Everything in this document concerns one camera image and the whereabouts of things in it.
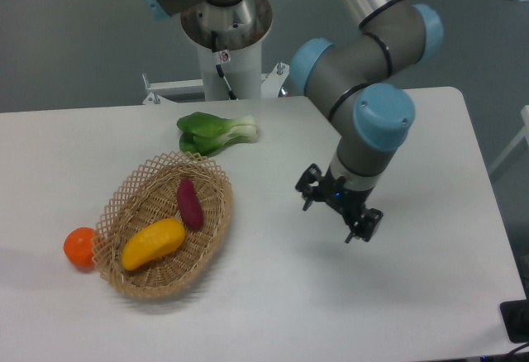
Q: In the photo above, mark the yellow mango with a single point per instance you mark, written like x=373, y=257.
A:
x=153, y=242

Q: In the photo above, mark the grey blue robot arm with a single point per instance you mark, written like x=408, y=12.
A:
x=348, y=85

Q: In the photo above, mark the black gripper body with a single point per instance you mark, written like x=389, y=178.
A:
x=350, y=203

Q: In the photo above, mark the white frame at right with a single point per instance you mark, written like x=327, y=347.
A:
x=512, y=151

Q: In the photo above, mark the purple sweet potato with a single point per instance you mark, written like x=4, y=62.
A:
x=189, y=206

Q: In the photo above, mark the orange tangerine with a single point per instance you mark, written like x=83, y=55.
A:
x=78, y=248

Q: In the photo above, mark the woven wicker basket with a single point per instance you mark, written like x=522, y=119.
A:
x=149, y=194

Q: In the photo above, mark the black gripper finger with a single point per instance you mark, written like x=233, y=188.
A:
x=310, y=186
x=363, y=224

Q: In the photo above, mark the green bok choy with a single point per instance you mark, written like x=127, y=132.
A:
x=206, y=134

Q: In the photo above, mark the white metal base bracket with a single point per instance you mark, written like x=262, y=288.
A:
x=192, y=90

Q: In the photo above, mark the black device at edge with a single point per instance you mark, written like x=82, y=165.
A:
x=515, y=319

